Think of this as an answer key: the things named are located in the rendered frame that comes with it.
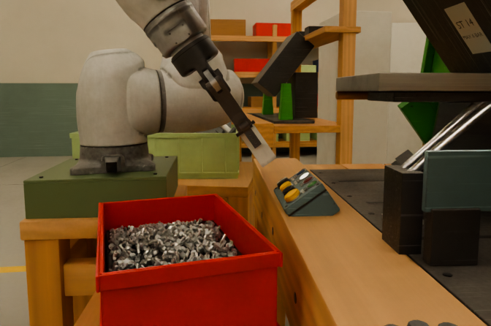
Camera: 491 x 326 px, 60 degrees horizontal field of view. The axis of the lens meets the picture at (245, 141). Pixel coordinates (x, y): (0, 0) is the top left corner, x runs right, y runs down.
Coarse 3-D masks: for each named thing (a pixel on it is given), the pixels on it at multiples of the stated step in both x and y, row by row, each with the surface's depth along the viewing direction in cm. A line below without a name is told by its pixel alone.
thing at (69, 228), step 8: (176, 192) 111; (184, 192) 111; (24, 224) 86; (32, 224) 86; (40, 224) 86; (48, 224) 86; (56, 224) 86; (64, 224) 87; (72, 224) 87; (80, 224) 87; (88, 224) 87; (96, 224) 87; (24, 232) 86; (32, 232) 86; (40, 232) 86; (48, 232) 87; (56, 232) 87; (64, 232) 87; (72, 232) 87; (80, 232) 87; (88, 232) 87; (96, 232) 87
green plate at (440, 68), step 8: (432, 48) 68; (424, 56) 70; (432, 56) 69; (424, 64) 70; (432, 64) 69; (440, 64) 67; (424, 72) 70; (432, 72) 69; (440, 72) 67; (448, 72) 65; (432, 104) 72
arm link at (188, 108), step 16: (192, 0) 101; (208, 0) 105; (208, 16) 104; (208, 32) 104; (224, 64) 105; (160, 80) 98; (176, 80) 98; (192, 80) 99; (176, 96) 98; (192, 96) 99; (208, 96) 100; (240, 96) 106; (176, 112) 98; (192, 112) 100; (208, 112) 101; (224, 112) 103; (160, 128) 101; (176, 128) 102; (192, 128) 103; (208, 128) 106
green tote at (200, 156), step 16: (160, 144) 156; (176, 144) 156; (192, 144) 156; (208, 144) 156; (224, 144) 155; (192, 160) 156; (208, 160) 156; (224, 160) 156; (192, 176) 157; (208, 176) 157; (224, 176) 157
